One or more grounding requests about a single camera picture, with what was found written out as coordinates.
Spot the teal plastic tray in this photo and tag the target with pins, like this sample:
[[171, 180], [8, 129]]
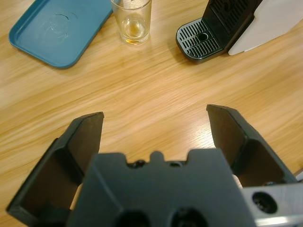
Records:
[[54, 35]]

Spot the white capsule coffee machine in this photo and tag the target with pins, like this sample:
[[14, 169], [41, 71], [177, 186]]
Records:
[[272, 23]]

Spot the clear drinking glass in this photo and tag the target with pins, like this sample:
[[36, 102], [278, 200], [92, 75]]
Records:
[[135, 33]]

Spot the metal grille drip tray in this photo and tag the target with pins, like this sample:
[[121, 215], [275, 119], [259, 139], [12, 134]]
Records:
[[196, 45]]

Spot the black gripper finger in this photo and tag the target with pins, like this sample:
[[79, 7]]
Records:
[[52, 172], [246, 156]]

